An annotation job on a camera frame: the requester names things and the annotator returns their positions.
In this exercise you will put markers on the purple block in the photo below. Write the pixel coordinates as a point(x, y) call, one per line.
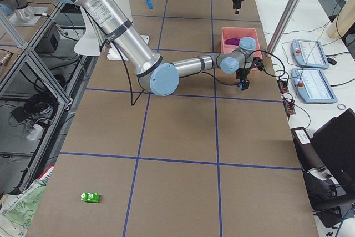
point(232, 41)

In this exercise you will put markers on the pink plastic box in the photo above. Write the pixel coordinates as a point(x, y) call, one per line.
point(248, 40)

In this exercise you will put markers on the near teach pendant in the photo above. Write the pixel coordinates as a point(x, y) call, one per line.
point(312, 86)

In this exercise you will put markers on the teach pendant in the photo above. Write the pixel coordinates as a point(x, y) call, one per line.
point(309, 54)
point(312, 86)

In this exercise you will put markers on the far teach pendant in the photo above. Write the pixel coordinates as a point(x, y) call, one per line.
point(309, 54)

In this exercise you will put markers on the brown paper table mat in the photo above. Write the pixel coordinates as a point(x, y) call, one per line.
point(209, 160)

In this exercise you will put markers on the long blue block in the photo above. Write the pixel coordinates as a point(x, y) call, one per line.
point(149, 4)

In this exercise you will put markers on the green block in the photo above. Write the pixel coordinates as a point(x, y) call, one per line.
point(90, 197)

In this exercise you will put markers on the patterned cloth bag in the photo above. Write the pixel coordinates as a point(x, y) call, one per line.
point(17, 211)

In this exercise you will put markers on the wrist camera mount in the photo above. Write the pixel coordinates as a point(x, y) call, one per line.
point(258, 63)

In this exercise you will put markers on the aluminium frame post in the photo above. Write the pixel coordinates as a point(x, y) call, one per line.
point(282, 24)

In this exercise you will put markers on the white camera mast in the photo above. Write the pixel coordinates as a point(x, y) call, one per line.
point(91, 40)

